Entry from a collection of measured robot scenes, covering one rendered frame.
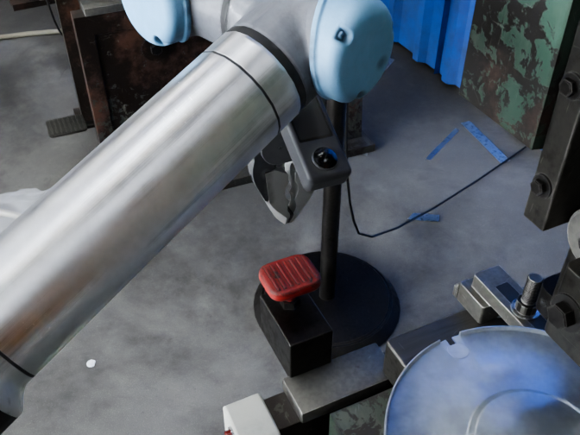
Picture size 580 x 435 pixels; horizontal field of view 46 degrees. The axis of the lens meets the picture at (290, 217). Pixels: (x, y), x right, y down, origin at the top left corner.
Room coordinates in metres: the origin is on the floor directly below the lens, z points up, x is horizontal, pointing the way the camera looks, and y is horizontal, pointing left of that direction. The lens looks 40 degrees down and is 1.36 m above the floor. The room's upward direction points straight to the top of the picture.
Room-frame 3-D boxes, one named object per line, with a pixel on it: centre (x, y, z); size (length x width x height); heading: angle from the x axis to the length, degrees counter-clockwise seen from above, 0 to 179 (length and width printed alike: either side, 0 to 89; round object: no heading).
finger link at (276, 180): (0.62, 0.02, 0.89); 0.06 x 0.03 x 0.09; 24
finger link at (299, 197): (0.63, 0.00, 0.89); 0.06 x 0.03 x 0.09; 24
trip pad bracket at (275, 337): (0.59, -0.01, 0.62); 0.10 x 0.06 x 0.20; 25
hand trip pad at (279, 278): (0.61, 0.00, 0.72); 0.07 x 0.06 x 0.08; 115
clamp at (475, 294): (0.56, -0.28, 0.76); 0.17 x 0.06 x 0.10; 25
